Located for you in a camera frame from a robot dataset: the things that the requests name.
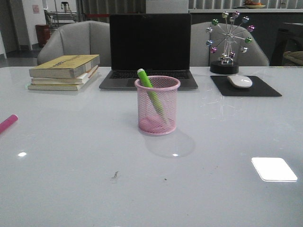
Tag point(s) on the grey laptop black screen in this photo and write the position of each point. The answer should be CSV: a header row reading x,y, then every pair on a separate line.
x,y
157,43

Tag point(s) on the yellow top book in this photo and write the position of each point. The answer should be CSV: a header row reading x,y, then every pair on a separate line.
x,y
65,67

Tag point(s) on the pink highlighter pen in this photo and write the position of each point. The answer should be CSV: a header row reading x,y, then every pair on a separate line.
x,y
8,122

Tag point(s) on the pale bottom book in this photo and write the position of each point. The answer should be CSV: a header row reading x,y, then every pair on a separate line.
x,y
60,87

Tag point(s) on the pink mesh pen holder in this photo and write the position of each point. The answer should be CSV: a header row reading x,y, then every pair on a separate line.
x,y
148,120

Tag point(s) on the grey right armchair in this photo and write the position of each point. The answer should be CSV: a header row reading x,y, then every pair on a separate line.
x,y
206,45

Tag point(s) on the ferris wheel desk ornament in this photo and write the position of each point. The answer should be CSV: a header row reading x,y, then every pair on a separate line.
x,y
227,37

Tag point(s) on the white middle book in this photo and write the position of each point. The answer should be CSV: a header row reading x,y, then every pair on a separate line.
x,y
82,79

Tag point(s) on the grey armchair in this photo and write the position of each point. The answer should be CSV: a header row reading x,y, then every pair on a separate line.
x,y
87,37
206,45

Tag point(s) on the red trash bin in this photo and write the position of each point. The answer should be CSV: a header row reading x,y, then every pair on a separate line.
x,y
43,34

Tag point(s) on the white computer mouse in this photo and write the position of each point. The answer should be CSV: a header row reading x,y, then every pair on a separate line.
x,y
239,81

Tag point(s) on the grey left armchair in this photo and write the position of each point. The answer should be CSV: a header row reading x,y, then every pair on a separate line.
x,y
87,37

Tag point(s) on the black mouse pad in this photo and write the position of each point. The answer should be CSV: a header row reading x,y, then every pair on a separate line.
x,y
259,88

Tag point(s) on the green highlighter pen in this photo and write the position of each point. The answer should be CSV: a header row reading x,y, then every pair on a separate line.
x,y
152,95

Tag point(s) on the fruit bowl on counter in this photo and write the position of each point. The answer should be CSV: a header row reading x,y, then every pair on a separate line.
x,y
251,4

